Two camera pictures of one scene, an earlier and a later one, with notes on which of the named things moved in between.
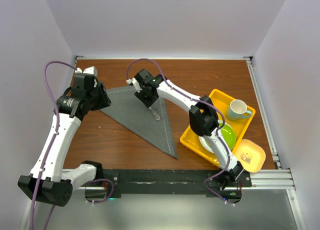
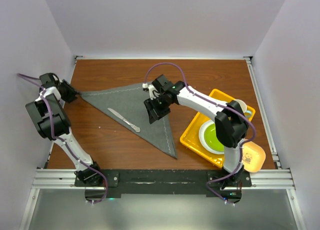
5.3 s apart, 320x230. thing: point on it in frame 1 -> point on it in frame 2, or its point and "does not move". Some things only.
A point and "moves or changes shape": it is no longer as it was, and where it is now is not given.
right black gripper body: (143, 96) -> (160, 104)
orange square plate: (250, 155) does not move
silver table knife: (154, 114) moves or changes shape
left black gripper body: (98, 97) -> (69, 92)
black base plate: (113, 183) does not move
